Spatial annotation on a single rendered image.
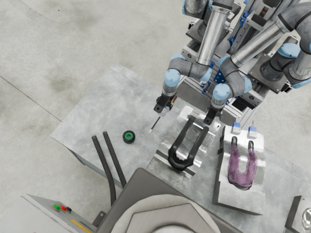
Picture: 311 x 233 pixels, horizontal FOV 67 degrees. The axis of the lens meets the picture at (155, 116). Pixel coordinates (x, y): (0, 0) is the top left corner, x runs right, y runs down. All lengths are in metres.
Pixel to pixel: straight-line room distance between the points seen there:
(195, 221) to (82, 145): 1.37
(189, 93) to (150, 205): 2.20
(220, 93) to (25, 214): 0.91
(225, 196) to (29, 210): 0.99
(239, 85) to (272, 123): 1.65
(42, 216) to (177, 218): 0.65
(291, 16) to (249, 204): 0.96
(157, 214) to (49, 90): 2.58
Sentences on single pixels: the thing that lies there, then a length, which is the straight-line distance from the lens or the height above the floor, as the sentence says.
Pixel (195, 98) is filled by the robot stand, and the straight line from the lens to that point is 2.40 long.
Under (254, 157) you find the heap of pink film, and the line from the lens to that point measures 1.56.
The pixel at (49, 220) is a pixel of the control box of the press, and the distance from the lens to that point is 0.83.
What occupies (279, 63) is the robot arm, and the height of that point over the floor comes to 1.19.
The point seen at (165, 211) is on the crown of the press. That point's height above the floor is 2.04.
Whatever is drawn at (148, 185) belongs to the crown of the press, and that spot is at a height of 2.01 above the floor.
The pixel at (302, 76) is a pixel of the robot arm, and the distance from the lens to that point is 1.48.
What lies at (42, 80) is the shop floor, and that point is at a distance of 2.84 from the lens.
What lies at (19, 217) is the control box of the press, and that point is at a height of 1.47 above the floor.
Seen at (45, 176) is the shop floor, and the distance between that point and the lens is 2.43.
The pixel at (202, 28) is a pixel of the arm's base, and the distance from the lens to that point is 1.69.
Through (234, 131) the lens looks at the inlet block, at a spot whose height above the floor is 0.88.
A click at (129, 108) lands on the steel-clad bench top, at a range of 1.62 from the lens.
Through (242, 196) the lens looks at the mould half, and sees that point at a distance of 1.48.
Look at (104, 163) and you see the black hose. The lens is 1.44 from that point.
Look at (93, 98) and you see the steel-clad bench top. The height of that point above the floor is 0.80.
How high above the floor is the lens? 2.26
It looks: 66 degrees down
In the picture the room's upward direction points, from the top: 11 degrees clockwise
